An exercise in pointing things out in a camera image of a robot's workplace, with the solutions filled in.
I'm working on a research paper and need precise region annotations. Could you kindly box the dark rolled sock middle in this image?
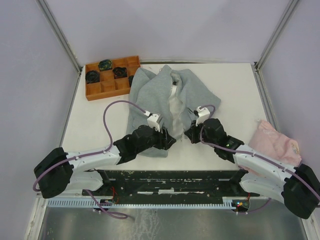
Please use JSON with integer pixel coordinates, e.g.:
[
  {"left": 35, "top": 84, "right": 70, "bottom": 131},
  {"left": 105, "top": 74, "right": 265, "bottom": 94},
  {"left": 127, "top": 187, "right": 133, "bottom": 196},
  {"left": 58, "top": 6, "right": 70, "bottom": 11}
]
[{"left": 112, "top": 66, "right": 128, "bottom": 79}]

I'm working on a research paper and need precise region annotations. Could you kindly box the left aluminium frame post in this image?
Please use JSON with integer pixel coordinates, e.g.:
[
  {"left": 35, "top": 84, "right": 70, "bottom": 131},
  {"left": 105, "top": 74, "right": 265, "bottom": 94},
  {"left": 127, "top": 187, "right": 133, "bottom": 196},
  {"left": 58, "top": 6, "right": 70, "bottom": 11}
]
[{"left": 36, "top": 0, "right": 82, "bottom": 73}]

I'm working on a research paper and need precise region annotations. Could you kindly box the grey zip jacket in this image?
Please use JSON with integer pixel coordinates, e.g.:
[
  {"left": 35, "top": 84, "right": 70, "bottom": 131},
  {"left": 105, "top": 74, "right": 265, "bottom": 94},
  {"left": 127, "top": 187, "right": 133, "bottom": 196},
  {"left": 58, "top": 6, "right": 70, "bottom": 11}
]
[{"left": 124, "top": 64, "right": 222, "bottom": 159}]

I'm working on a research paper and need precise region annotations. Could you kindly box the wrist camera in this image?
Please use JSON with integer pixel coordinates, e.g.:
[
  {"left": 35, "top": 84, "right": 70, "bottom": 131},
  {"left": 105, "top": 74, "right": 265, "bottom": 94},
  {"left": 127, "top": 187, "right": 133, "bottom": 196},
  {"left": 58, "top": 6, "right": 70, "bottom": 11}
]
[
  {"left": 194, "top": 106, "right": 211, "bottom": 126},
  {"left": 147, "top": 113, "right": 164, "bottom": 132}
]

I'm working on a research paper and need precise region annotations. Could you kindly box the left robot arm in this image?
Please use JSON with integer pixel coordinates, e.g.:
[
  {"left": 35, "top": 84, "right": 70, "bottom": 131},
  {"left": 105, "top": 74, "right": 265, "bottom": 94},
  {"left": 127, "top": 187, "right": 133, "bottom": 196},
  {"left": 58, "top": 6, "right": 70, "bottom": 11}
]
[{"left": 33, "top": 125, "right": 176, "bottom": 199}]

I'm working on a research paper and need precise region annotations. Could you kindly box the right aluminium frame post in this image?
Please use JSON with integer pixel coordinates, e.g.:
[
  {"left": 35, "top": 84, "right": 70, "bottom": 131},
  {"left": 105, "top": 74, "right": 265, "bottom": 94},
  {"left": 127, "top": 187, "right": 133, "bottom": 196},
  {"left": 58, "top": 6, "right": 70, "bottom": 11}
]
[{"left": 254, "top": 0, "right": 301, "bottom": 72}]

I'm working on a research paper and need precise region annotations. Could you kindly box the aluminium frame post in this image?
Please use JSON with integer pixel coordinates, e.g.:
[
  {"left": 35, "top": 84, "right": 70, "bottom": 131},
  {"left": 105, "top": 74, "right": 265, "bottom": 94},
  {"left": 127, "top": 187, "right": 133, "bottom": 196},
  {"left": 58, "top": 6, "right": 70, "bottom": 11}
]
[
  {"left": 36, "top": 0, "right": 82, "bottom": 73},
  {"left": 254, "top": 0, "right": 301, "bottom": 72}
]

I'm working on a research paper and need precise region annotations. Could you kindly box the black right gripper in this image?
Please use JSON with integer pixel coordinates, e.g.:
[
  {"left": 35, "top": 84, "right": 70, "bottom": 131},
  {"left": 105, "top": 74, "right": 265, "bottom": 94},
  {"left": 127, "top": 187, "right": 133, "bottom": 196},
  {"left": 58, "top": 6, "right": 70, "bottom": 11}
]
[{"left": 184, "top": 118, "right": 216, "bottom": 148}]

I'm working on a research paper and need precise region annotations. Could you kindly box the dark rolled sock top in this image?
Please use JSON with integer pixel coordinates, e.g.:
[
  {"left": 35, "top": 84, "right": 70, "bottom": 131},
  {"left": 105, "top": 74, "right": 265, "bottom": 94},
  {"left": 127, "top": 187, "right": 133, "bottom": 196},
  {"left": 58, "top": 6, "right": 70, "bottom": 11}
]
[{"left": 98, "top": 59, "right": 113, "bottom": 72}]

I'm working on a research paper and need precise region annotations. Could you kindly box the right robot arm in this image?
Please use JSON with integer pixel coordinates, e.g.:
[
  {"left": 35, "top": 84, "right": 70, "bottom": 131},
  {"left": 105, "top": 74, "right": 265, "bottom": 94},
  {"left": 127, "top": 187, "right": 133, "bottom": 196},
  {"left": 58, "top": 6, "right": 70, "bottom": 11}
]
[{"left": 184, "top": 118, "right": 320, "bottom": 219}]

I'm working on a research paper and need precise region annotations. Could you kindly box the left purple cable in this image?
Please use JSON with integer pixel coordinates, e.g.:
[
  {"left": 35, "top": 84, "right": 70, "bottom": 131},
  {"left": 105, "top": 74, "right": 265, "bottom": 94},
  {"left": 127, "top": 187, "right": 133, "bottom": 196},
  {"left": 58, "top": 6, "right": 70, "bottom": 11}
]
[{"left": 33, "top": 100, "right": 151, "bottom": 193}]

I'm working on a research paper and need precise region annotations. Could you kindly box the light blue cable duct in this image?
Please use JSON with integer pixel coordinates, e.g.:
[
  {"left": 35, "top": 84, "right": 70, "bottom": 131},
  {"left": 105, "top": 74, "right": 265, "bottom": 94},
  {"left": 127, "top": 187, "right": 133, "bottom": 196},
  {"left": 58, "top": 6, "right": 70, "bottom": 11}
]
[{"left": 47, "top": 196, "right": 238, "bottom": 209}]

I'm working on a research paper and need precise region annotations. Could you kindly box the dark rolled sock right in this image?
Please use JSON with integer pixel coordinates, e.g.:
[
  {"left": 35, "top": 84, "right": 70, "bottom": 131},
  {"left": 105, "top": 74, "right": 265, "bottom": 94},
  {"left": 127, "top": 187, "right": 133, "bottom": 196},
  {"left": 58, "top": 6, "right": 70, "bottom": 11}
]
[{"left": 128, "top": 75, "right": 134, "bottom": 87}]

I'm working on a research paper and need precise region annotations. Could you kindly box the purple cable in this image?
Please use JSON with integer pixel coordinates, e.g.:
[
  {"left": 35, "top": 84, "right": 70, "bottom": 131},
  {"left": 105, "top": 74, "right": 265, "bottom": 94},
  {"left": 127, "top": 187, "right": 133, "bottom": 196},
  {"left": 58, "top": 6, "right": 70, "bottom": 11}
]
[
  {"left": 33, "top": 100, "right": 151, "bottom": 193},
  {"left": 197, "top": 104, "right": 320, "bottom": 215}
]

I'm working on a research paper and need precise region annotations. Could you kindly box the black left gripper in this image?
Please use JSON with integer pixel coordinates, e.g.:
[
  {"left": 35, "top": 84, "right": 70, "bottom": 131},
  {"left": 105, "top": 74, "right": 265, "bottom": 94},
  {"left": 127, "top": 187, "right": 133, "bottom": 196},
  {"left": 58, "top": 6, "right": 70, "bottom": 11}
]
[{"left": 136, "top": 123, "right": 176, "bottom": 154}]

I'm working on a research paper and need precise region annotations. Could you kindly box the dark rolled sock left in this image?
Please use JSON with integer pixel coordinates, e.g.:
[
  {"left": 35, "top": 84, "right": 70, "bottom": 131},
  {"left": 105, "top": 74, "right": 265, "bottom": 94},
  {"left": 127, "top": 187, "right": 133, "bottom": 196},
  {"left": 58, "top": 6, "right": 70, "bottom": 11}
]
[{"left": 85, "top": 70, "right": 100, "bottom": 84}]

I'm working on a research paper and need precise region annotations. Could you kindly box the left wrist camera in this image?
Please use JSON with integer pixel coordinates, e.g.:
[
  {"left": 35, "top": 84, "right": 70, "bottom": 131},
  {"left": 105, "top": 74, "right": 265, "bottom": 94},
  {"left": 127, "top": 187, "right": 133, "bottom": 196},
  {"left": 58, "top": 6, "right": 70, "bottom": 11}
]
[{"left": 147, "top": 113, "right": 164, "bottom": 132}]

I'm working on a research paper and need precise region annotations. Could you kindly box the pink cloth bag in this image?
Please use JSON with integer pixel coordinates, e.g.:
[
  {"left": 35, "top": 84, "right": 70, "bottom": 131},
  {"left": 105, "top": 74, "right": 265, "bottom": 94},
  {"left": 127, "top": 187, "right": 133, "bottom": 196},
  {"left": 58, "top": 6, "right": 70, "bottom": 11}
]
[{"left": 248, "top": 119, "right": 302, "bottom": 167}]

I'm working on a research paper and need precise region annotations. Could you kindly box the wooden compartment tray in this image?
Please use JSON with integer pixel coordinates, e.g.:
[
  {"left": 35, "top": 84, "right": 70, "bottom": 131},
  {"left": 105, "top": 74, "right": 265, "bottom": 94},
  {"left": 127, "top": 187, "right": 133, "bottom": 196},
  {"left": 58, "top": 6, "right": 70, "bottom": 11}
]
[{"left": 84, "top": 55, "right": 141, "bottom": 101}]

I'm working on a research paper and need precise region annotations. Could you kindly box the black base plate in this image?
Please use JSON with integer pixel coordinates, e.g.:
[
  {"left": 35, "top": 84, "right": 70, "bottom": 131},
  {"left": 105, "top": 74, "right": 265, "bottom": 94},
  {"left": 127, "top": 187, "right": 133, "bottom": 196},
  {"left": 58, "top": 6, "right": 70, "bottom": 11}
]
[{"left": 92, "top": 170, "right": 258, "bottom": 205}]

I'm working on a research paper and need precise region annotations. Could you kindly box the aluminium front rail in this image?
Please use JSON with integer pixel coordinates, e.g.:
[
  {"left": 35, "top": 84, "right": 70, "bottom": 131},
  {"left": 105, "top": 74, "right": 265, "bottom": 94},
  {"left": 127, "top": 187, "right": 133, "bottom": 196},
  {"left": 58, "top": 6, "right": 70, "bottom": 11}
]
[{"left": 34, "top": 174, "right": 308, "bottom": 201}]

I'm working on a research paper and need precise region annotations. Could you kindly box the dark rolled sock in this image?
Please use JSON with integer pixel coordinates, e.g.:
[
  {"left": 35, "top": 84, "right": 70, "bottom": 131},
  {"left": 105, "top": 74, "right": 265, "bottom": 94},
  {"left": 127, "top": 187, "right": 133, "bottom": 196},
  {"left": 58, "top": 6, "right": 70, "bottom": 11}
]
[
  {"left": 128, "top": 75, "right": 134, "bottom": 87},
  {"left": 85, "top": 70, "right": 100, "bottom": 84},
  {"left": 98, "top": 59, "right": 113, "bottom": 72},
  {"left": 112, "top": 66, "right": 128, "bottom": 79}
]

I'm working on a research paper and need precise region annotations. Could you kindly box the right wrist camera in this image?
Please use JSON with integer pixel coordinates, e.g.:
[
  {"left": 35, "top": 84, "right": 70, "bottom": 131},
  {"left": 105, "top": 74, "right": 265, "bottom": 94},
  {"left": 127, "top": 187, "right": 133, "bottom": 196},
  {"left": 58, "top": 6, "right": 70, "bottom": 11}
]
[{"left": 194, "top": 106, "right": 211, "bottom": 126}]

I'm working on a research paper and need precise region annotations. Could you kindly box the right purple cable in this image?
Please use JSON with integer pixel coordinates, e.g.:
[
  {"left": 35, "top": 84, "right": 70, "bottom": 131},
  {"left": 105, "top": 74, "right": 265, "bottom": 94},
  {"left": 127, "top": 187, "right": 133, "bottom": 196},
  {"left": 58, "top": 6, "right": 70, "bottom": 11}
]
[{"left": 197, "top": 104, "right": 320, "bottom": 215}]

